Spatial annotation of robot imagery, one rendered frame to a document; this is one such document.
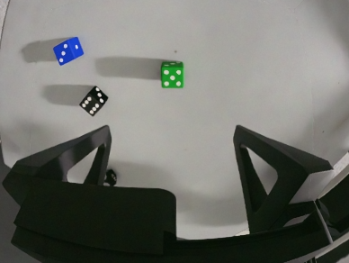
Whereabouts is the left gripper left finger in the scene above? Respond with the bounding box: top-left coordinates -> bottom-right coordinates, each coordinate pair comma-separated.
10,125 -> 112,186

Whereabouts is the green die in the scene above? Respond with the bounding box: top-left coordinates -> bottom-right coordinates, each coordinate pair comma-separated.
161,61 -> 184,88

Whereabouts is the black die with white pips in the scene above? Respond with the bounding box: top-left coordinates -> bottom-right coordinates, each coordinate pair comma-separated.
79,86 -> 109,117

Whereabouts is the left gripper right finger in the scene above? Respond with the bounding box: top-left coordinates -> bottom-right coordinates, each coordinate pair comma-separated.
233,125 -> 336,234

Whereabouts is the blue die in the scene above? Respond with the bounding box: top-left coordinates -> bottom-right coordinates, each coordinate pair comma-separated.
53,37 -> 84,66

